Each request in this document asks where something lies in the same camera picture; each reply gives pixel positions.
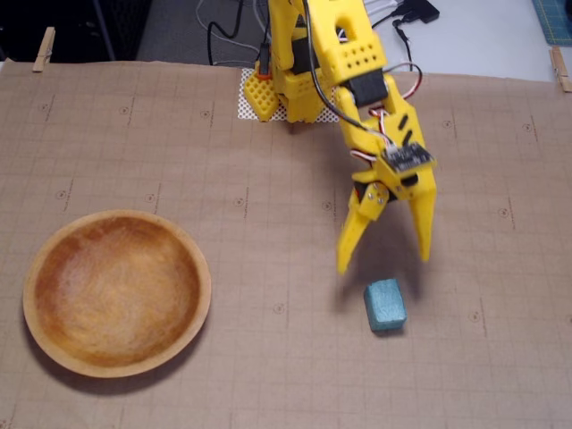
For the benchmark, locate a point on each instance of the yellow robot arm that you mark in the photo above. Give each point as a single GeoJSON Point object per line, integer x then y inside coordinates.
{"type": "Point", "coordinates": [328, 44]}

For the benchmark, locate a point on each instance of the grey metal leg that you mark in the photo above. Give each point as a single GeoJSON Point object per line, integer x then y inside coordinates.
{"type": "Point", "coordinates": [105, 31]}

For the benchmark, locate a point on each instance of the round wooden bowl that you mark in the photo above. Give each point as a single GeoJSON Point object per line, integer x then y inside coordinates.
{"type": "Point", "coordinates": [116, 295]}

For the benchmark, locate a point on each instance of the brown gridded paper mat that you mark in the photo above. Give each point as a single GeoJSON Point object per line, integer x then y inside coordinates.
{"type": "Point", "coordinates": [268, 366]}

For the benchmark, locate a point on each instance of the blue block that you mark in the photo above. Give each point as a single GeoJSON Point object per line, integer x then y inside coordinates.
{"type": "Point", "coordinates": [386, 306]}

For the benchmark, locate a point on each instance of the white perforated mat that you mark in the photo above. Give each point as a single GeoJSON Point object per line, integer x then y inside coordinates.
{"type": "Point", "coordinates": [245, 111]}

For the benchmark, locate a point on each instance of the black power adapter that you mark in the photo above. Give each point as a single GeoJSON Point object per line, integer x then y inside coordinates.
{"type": "Point", "coordinates": [424, 11]}

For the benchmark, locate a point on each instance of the green cutting mat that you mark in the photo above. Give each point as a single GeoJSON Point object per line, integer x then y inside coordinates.
{"type": "Point", "coordinates": [556, 20]}

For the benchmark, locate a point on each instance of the wooden clothespin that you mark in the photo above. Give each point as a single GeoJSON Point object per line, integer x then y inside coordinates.
{"type": "Point", "coordinates": [561, 69]}
{"type": "Point", "coordinates": [43, 49]}

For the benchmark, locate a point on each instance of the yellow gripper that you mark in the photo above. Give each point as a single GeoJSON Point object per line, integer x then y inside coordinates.
{"type": "Point", "coordinates": [388, 184]}

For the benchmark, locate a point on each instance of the black camera circuit board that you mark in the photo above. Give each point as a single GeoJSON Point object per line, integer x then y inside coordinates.
{"type": "Point", "coordinates": [406, 157]}

